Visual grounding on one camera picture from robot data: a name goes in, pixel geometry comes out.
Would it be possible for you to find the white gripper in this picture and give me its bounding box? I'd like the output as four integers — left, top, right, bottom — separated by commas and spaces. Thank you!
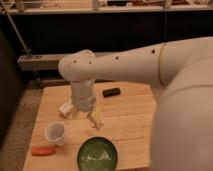
71, 95, 103, 129

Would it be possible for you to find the green glass bowl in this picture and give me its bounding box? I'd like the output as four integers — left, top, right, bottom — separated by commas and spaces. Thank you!
77, 137, 118, 171

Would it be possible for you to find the metal shelf rack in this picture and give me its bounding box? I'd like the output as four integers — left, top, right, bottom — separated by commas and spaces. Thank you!
0, 0, 213, 14

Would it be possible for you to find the small white box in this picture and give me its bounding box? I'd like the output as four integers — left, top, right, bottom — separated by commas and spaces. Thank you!
58, 100, 73, 117

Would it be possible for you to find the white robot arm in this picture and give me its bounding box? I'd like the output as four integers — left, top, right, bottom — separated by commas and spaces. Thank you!
58, 36, 213, 171

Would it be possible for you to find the grey metal pole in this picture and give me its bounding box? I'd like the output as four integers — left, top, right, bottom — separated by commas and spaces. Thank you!
0, 0, 43, 88

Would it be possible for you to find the orange carrot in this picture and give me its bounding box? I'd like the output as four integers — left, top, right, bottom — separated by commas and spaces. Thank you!
31, 147, 56, 156

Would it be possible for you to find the white plastic cup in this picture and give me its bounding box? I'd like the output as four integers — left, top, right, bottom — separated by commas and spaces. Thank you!
44, 122, 65, 147

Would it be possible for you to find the black rectangular block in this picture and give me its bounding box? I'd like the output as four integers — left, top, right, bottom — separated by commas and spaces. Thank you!
103, 88, 121, 98

